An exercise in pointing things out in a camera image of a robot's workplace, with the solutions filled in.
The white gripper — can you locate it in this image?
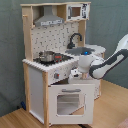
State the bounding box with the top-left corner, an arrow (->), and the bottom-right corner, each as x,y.
68,69 -> 93,84

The white oven door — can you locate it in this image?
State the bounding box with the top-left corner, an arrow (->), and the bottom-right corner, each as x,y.
49,84 -> 95,124

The wooden toy kitchen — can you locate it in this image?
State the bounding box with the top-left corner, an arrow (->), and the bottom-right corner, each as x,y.
22,2 -> 105,127

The grey toy sink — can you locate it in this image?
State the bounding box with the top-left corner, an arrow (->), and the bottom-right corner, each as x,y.
66,47 -> 94,56

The red stove knob left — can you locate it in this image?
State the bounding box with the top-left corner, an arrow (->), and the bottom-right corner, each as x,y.
54,73 -> 60,79

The black toy faucet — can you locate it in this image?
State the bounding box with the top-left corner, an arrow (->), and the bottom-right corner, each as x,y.
67,33 -> 82,49

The silver toy pot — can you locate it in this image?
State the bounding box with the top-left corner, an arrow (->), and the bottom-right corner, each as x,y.
39,51 -> 55,62

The black toy stovetop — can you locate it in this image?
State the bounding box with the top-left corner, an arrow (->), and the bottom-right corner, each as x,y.
35,53 -> 71,66

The toy microwave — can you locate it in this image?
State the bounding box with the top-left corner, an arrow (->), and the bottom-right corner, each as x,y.
67,3 -> 90,21

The silver range hood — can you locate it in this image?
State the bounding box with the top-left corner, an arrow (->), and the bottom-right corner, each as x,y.
35,5 -> 64,27

